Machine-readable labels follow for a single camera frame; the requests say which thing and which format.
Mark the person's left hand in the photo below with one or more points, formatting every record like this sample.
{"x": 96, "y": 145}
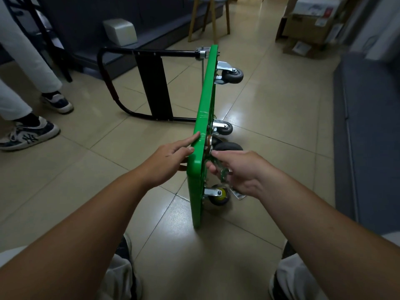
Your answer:
{"x": 165, "y": 165}

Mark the person's right hand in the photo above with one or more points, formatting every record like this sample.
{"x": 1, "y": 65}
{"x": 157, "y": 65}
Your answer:
{"x": 247, "y": 174}

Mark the green platform trolley deck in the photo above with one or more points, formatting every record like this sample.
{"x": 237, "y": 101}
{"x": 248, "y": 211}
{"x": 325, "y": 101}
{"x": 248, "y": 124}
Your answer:
{"x": 201, "y": 115}

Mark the person's left forearm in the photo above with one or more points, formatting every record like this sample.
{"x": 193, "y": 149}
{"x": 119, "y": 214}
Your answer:
{"x": 72, "y": 243}

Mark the person's right forearm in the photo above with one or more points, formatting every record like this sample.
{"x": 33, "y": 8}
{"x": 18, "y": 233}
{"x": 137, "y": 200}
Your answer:
{"x": 337, "y": 243}

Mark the person's dark shoe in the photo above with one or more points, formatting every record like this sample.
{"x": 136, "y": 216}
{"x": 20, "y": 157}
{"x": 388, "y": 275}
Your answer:
{"x": 278, "y": 278}
{"x": 126, "y": 256}

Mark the person's light trousers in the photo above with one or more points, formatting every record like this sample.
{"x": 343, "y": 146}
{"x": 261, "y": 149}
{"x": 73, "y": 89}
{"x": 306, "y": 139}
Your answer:
{"x": 118, "y": 278}

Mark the white box on shelf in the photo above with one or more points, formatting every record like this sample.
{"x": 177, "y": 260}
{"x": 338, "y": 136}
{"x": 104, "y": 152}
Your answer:
{"x": 120, "y": 32}

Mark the wooden stool legs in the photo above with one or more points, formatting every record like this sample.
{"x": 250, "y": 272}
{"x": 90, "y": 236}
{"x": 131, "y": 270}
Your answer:
{"x": 211, "y": 15}

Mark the open cardboard box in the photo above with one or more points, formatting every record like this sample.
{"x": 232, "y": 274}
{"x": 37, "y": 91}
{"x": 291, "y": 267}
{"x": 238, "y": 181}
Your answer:
{"x": 312, "y": 24}

